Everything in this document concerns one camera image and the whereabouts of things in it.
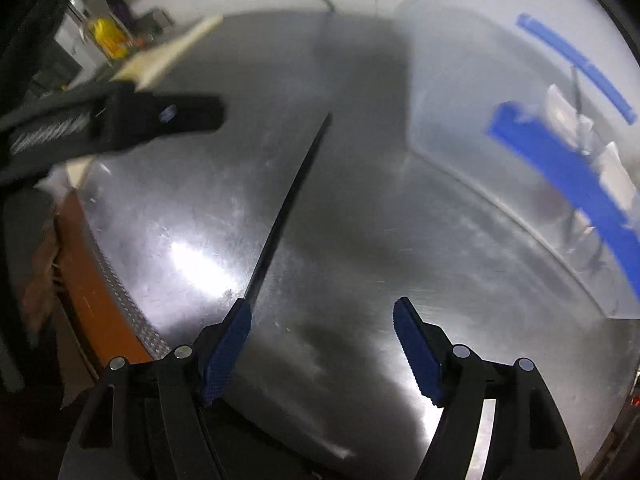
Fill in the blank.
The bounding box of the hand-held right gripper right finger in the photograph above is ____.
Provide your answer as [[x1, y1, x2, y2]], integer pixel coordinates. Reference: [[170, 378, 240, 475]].
[[391, 296, 581, 480]]

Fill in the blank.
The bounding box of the white square dish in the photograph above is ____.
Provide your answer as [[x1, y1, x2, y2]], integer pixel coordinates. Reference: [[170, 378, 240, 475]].
[[597, 141, 634, 212], [542, 84, 596, 156]]

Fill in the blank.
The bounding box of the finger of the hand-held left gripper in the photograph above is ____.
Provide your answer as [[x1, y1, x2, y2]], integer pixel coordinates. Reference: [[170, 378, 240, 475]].
[[106, 92, 227, 152]]

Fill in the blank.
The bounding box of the clear plastic storage bin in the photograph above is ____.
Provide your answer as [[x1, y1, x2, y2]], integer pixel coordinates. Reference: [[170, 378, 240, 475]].
[[395, 0, 640, 322]]

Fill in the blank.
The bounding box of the black chopstick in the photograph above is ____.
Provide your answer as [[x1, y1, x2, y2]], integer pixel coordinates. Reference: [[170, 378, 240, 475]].
[[242, 111, 334, 311]]

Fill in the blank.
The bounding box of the yellow bottle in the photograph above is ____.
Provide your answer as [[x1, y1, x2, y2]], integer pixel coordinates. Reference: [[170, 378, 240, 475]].
[[92, 16, 129, 59]]

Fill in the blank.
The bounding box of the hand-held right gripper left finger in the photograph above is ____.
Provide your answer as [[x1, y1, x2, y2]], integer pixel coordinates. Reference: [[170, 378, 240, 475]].
[[59, 297, 253, 480]]

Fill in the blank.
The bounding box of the brown cloth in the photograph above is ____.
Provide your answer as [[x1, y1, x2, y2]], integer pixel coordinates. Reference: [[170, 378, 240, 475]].
[[19, 217, 68, 333]]

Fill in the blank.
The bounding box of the white cabinet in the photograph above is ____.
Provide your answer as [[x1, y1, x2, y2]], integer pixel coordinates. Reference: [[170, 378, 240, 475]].
[[54, 0, 103, 70]]

